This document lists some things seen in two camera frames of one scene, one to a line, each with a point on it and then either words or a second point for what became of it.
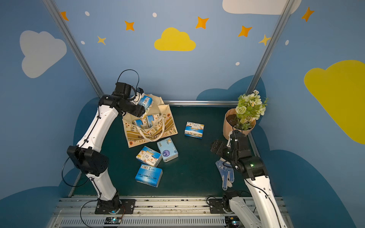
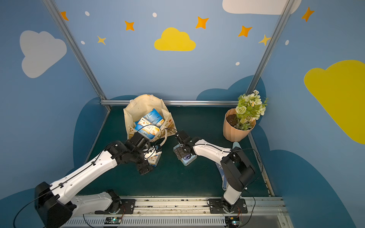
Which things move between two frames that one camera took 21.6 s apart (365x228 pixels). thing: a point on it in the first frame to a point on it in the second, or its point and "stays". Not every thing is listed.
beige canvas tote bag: [157, 123] stays
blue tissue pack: [149, 175] to [155, 117]
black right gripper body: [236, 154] to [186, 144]
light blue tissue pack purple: [168, 149] to [188, 159]
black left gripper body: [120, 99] to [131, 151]
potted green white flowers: [249, 108] stays
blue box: [194, 129] to [148, 129]
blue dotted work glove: [226, 173] stays
